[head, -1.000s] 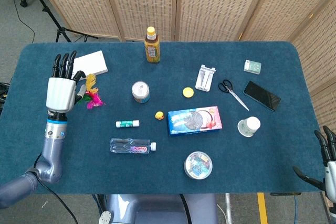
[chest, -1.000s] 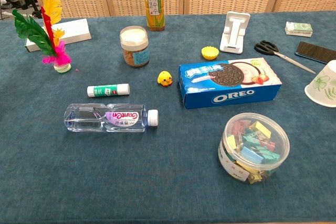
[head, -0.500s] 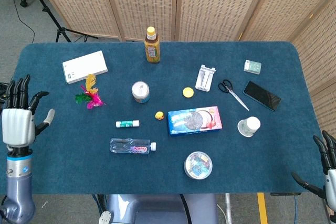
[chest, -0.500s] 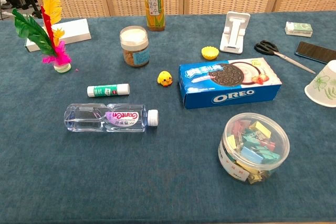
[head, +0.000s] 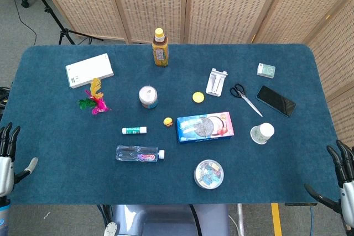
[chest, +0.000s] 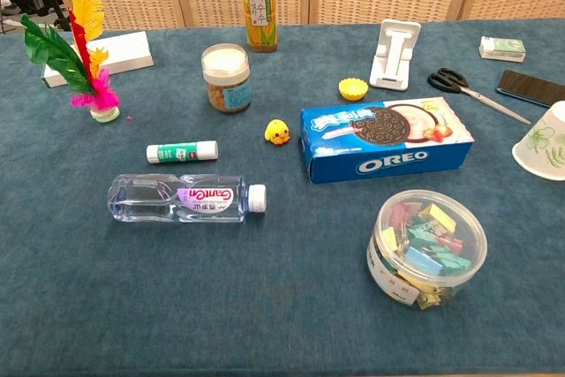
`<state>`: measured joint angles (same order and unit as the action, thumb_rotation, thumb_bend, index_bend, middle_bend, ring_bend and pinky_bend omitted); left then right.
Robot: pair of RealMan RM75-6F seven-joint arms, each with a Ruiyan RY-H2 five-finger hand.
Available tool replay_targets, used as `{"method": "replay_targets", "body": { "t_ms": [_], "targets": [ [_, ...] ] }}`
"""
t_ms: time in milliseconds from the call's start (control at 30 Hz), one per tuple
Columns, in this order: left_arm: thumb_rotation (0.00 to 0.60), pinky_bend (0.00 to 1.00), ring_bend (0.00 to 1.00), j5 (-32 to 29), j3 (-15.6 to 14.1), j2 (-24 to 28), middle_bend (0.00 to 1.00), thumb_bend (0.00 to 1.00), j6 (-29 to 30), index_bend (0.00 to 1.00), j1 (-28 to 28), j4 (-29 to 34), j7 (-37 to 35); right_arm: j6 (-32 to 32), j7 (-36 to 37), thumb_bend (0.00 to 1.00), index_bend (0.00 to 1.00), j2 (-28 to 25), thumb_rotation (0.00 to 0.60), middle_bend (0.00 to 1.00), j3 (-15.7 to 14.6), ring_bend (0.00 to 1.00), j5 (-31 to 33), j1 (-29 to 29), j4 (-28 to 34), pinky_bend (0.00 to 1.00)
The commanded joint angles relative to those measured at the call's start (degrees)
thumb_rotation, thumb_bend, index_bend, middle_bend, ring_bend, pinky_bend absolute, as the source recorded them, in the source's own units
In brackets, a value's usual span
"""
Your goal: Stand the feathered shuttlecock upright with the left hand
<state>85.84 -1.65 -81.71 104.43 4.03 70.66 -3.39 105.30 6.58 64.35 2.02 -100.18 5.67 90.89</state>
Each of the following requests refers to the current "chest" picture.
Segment colourful feather shuttlecock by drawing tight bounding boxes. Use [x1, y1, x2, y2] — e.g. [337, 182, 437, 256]
[19, 0, 122, 124]

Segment white folding phone stand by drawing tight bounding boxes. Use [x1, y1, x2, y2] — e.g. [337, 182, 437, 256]
[368, 19, 422, 92]

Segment yellow chick toy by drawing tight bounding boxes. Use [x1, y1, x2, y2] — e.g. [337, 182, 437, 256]
[264, 118, 291, 147]

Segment snack jar with white lid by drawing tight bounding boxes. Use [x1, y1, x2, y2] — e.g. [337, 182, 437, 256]
[200, 42, 252, 114]

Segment green white glue stick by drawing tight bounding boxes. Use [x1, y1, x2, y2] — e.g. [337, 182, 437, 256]
[146, 139, 219, 164]

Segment yellow silicone cupcake mould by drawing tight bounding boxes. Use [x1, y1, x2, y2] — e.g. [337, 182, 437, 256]
[338, 77, 369, 102]

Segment blue Oreo biscuit box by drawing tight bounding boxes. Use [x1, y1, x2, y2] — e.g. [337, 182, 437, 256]
[300, 96, 476, 185]

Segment clear plastic water bottle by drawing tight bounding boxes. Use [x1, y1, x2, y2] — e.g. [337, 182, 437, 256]
[107, 173, 267, 224]

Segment blue table cover cloth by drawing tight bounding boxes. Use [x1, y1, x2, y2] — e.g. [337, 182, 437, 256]
[0, 18, 565, 376]

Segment yellow corn tea bottle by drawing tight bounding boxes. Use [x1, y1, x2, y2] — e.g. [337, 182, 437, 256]
[240, 0, 279, 54]

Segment clear tub of binder clips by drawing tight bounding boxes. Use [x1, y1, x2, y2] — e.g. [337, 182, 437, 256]
[365, 189, 489, 311]

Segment white rectangular cardboard box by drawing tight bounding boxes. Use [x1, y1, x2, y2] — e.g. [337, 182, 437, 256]
[41, 31, 155, 88]

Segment small green white box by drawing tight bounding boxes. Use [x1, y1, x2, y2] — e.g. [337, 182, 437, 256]
[478, 34, 527, 63]

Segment black smartphone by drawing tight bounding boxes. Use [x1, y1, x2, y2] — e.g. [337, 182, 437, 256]
[495, 69, 565, 109]

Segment white paper cup green print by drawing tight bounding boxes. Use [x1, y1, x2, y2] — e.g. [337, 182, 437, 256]
[511, 100, 565, 181]

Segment black handled scissors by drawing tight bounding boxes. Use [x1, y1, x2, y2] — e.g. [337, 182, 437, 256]
[426, 67, 532, 125]

